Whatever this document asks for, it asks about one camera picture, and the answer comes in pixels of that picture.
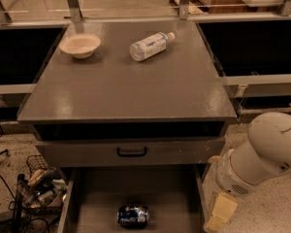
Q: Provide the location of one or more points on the black drawer handle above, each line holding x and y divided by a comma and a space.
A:
131, 152

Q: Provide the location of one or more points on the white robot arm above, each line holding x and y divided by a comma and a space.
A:
266, 154

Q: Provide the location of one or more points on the metal railing frame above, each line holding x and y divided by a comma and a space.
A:
34, 13

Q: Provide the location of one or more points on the wooden pallet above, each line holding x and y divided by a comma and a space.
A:
189, 8

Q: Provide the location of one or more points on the open grey middle drawer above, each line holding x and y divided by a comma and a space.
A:
170, 193

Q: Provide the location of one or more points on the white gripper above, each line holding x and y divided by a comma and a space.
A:
227, 176

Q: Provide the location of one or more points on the clear plastic water bottle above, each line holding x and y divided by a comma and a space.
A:
150, 46

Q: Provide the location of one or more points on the grey drawer cabinet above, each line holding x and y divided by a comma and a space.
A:
173, 95

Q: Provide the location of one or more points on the grey top drawer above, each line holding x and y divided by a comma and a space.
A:
114, 153

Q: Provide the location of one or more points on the blue pepsi can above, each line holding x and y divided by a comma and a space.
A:
133, 216

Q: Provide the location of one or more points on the black wire basket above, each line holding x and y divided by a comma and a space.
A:
44, 191

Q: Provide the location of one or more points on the beige paper bowl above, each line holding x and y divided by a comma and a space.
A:
80, 46

